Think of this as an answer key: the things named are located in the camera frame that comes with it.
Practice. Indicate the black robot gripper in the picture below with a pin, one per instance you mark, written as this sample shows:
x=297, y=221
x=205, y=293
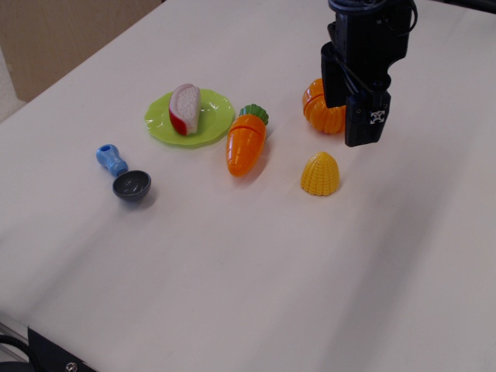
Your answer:
x=367, y=37

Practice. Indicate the black corner bracket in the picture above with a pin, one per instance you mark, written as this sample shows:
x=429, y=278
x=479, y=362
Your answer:
x=53, y=357

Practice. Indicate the orange toy carrot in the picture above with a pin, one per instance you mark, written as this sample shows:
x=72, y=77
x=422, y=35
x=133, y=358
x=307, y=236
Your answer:
x=246, y=139

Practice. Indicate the wooden cabinet panel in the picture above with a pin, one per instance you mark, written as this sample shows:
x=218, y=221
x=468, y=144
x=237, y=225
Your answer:
x=42, y=41

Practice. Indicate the yellow toy corn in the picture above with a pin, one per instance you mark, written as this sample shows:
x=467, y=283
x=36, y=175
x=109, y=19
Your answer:
x=321, y=175

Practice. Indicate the orange toy pumpkin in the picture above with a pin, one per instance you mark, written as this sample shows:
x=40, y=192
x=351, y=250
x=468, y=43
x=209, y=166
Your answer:
x=320, y=117

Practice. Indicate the blue handled grey scoop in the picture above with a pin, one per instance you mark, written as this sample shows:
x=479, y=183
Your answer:
x=128, y=185

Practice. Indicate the green plastic plate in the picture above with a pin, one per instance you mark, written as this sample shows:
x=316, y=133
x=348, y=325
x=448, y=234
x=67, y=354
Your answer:
x=215, y=118

